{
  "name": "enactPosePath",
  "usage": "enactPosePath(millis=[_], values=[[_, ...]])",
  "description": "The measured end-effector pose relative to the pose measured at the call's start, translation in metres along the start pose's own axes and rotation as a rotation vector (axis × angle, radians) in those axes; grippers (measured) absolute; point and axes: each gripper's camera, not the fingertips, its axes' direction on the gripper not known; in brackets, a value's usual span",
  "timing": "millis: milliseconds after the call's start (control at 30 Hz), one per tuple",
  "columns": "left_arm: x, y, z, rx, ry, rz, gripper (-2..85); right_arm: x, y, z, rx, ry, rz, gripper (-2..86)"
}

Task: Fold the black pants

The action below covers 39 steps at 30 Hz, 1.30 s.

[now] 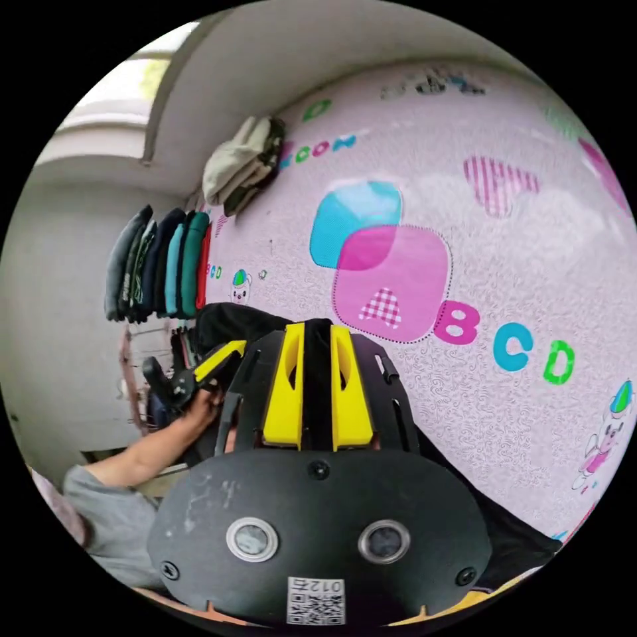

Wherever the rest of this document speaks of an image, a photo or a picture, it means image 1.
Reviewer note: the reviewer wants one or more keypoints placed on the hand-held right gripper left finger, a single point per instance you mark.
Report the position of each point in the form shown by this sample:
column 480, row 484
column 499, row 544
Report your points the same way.
column 278, row 413

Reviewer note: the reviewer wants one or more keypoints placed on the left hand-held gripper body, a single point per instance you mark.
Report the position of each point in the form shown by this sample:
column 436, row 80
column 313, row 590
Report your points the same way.
column 176, row 390

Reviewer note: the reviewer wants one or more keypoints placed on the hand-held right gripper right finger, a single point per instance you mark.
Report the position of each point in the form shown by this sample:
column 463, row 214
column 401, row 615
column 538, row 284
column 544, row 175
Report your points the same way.
column 351, row 418

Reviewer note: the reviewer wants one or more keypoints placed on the black pants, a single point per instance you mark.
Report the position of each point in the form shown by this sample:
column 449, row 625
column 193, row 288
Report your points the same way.
column 502, row 537

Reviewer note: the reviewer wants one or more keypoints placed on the person's left forearm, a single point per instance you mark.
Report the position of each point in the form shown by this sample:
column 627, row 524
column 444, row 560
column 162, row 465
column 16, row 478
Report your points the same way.
column 144, row 455

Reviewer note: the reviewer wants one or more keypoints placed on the person's left hand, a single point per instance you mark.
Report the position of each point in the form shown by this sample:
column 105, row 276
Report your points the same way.
column 205, row 405

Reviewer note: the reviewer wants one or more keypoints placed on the pile of dark clothes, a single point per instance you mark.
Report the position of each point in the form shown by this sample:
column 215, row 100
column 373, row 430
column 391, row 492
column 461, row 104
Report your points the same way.
column 159, row 268

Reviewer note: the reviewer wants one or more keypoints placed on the pile of beige clothes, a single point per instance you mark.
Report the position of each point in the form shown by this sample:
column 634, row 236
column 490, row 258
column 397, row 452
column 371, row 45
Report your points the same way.
column 239, row 166

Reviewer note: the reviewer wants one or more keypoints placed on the bed with pink printed sheet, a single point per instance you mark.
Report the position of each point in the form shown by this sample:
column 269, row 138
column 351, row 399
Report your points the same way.
column 497, row 268

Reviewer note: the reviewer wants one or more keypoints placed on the window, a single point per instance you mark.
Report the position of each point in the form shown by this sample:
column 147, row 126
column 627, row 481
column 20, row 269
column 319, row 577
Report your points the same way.
column 119, row 94

